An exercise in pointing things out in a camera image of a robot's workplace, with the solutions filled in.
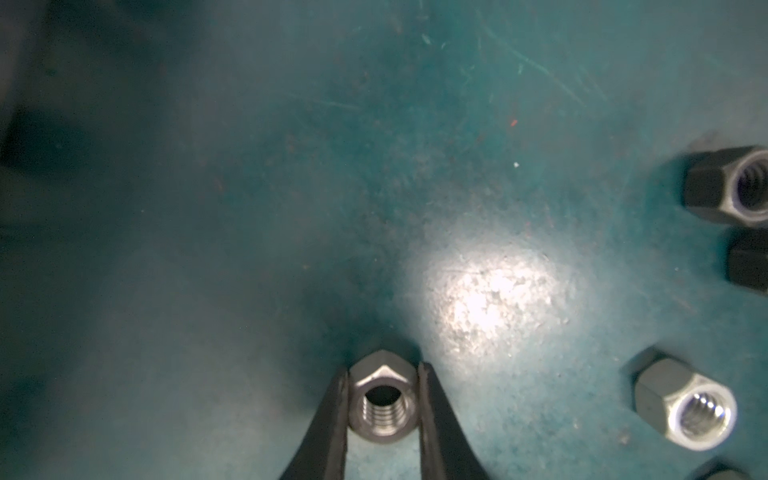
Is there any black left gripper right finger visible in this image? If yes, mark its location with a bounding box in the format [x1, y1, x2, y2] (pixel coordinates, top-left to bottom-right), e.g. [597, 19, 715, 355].
[418, 362, 489, 480]

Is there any green table mat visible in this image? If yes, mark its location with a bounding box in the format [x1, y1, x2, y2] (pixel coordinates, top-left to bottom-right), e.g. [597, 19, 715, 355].
[1, 1, 767, 479]

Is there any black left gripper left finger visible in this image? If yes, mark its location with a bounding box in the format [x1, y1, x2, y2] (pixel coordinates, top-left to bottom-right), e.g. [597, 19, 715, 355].
[279, 368, 349, 480]

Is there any black hex nut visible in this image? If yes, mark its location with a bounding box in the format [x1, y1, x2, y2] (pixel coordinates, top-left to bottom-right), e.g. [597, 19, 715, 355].
[727, 229, 767, 295]
[683, 145, 767, 228]

